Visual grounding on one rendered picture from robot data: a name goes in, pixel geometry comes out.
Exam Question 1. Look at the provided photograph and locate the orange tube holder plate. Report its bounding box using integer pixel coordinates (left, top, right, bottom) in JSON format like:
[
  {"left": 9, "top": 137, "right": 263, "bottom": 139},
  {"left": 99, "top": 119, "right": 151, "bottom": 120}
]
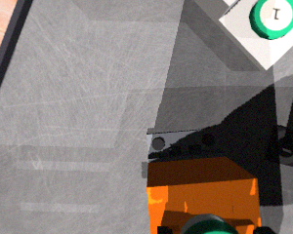
[{"left": 146, "top": 156, "right": 261, "bottom": 234}]

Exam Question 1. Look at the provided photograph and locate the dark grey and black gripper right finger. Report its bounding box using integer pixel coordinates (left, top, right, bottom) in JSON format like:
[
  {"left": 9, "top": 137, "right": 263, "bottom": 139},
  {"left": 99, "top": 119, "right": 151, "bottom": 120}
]
[{"left": 252, "top": 226, "right": 276, "bottom": 234}]

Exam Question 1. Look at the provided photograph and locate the white tray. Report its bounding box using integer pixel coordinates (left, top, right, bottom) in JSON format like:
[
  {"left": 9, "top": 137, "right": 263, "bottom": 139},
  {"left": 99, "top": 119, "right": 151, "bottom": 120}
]
[{"left": 194, "top": 0, "right": 293, "bottom": 71}]

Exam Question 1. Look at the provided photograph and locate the black table edge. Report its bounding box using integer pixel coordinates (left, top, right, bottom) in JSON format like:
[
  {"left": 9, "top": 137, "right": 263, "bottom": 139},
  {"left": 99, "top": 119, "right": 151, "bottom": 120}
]
[{"left": 0, "top": 0, "right": 33, "bottom": 87}]

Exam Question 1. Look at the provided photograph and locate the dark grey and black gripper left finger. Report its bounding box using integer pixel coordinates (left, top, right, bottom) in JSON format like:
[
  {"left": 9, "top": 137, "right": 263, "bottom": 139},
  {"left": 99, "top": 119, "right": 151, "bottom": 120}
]
[{"left": 157, "top": 226, "right": 173, "bottom": 234}]

